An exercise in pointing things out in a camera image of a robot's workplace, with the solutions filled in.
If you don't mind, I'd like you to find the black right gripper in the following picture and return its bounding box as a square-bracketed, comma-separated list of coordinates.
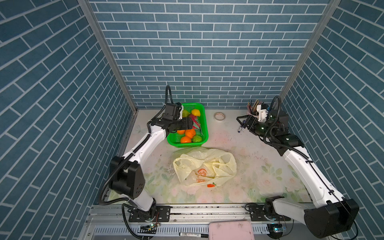
[237, 114, 276, 140]

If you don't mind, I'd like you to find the yellow green pear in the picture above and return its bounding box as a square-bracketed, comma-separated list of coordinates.
[182, 110, 191, 118]

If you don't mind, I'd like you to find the pink dragon fruit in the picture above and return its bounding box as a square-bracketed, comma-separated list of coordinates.
[189, 114, 203, 136]

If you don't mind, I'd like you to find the green lettuce toy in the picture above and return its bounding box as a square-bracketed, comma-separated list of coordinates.
[192, 135, 203, 143]

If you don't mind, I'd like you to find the yellowish plastic bag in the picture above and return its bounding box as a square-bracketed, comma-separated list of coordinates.
[172, 147, 237, 188]

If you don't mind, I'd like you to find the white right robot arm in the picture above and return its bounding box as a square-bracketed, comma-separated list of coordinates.
[236, 96, 360, 239]

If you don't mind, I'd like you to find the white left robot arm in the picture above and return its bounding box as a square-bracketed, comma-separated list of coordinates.
[98, 85, 193, 221]

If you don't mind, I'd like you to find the coloured pencils bunch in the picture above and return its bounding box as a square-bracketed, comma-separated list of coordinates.
[247, 100, 264, 116]

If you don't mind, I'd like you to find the green plastic basket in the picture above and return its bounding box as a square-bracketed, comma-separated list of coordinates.
[167, 103, 209, 148]

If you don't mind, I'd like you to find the tape roll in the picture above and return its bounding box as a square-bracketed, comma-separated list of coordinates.
[214, 112, 226, 121]

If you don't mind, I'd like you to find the pink box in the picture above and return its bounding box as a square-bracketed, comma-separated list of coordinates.
[209, 221, 255, 240]

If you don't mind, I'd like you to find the black marker pen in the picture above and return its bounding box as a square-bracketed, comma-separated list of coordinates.
[179, 232, 209, 238]

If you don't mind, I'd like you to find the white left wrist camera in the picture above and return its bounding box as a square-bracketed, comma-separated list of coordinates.
[163, 103, 183, 121]

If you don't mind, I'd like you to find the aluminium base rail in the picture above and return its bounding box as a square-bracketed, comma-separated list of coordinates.
[79, 204, 315, 240]

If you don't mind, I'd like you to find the aluminium corner post left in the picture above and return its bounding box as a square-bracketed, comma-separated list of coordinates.
[78, 0, 138, 115]

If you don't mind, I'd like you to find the aluminium corner post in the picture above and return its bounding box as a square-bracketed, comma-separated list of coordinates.
[280, 0, 341, 100]
[78, 0, 138, 115]

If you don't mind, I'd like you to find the aluminium corner post right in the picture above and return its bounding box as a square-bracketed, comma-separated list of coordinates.
[280, 0, 341, 100]

